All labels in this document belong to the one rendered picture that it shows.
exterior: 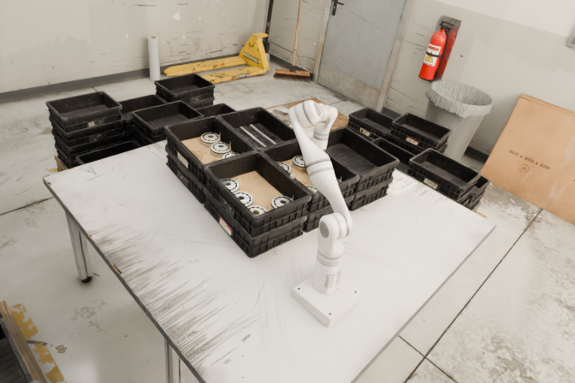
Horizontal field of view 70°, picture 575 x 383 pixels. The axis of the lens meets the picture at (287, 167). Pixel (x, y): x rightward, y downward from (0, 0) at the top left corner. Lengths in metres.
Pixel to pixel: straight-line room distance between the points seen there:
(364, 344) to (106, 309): 1.46
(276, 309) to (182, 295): 0.35
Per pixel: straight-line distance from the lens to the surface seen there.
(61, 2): 4.60
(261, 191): 1.86
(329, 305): 1.57
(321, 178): 1.43
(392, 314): 1.69
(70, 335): 2.45
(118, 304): 2.51
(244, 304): 1.58
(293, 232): 1.79
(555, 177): 4.18
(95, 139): 3.13
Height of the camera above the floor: 1.95
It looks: 33 degrees down
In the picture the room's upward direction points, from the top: 9 degrees clockwise
